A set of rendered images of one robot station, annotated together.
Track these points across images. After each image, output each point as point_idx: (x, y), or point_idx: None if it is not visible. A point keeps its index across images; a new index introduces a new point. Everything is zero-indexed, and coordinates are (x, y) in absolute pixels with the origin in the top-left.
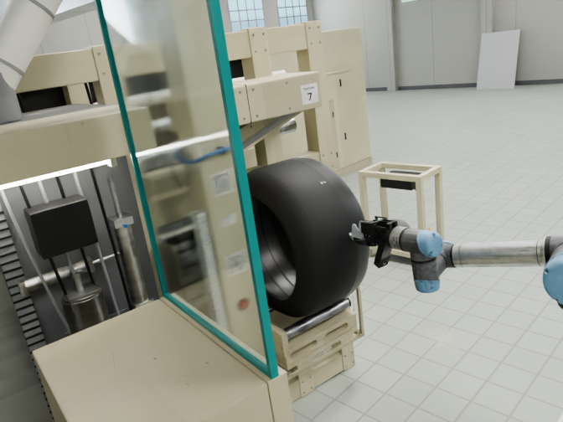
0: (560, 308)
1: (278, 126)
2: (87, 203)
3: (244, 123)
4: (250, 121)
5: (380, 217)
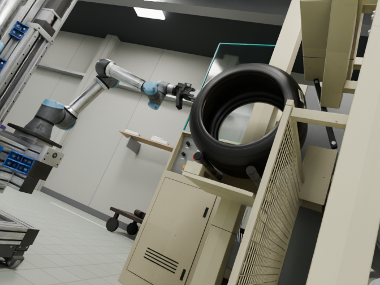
0: (108, 89)
1: (327, 37)
2: (276, 122)
3: (303, 59)
4: (302, 56)
5: (188, 83)
